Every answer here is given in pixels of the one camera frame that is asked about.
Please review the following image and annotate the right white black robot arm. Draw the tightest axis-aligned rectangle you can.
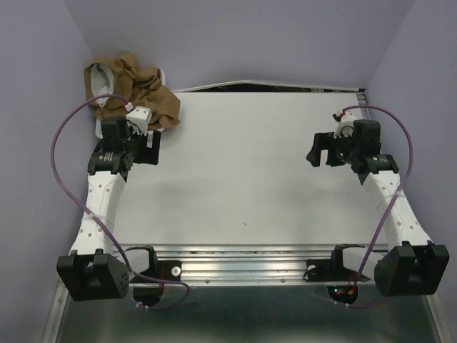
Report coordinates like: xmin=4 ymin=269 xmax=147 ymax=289
xmin=305 ymin=119 xmax=450 ymax=297

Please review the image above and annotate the aluminium frame rail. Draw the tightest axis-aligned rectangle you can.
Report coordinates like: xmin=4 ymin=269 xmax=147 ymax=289
xmin=44 ymin=90 xmax=449 ymax=342

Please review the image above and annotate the brown fabric skirt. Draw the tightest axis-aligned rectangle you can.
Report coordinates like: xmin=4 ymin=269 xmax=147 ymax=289
xmin=84 ymin=51 xmax=181 ymax=131

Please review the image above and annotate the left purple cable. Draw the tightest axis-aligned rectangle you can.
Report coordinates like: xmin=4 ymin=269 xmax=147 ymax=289
xmin=51 ymin=94 xmax=191 ymax=311

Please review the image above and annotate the purple cable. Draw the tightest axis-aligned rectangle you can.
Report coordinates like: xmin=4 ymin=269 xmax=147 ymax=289
xmin=331 ymin=105 xmax=414 ymax=309
xmin=51 ymin=94 xmax=191 ymax=311

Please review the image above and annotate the white plastic mesh basket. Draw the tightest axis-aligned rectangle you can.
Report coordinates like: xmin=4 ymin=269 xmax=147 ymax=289
xmin=88 ymin=62 xmax=168 ymax=139

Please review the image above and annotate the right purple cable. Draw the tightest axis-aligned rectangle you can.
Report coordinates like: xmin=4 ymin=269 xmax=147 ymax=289
xmin=331 ymin=105 xmax=414 ymax=309

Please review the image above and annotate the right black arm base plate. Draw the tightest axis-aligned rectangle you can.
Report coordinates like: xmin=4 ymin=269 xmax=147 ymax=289
xmin=303 ymin=259 xmax=358 ymax=306

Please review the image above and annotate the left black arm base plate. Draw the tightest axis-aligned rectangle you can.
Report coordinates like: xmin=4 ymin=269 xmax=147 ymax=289
xmin=130 ymin=260 xmax=186 ymax=308

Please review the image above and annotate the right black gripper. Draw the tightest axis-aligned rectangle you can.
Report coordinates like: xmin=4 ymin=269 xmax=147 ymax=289
xmin=304 ymin=129 xmax=359 ymax=167

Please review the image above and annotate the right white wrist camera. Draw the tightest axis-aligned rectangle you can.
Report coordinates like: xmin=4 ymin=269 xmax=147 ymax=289
xmin=333 ymin=110 xmax=357 ymax=138

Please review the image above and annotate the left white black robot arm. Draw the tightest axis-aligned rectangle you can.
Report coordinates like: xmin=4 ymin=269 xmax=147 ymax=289
xmin=56 ymin=111 xmax=161 ymax=301

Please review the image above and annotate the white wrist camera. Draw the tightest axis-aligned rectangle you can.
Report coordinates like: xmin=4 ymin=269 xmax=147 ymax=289
xmin=333 ymin=110 xmax=357 ymax=138
xmin=126 ymin=106 xmax=152 ymax=134

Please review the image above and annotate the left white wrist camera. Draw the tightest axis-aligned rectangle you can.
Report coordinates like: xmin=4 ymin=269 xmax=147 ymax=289
xmin=126 ymin=106 xmax=152 ymax=134

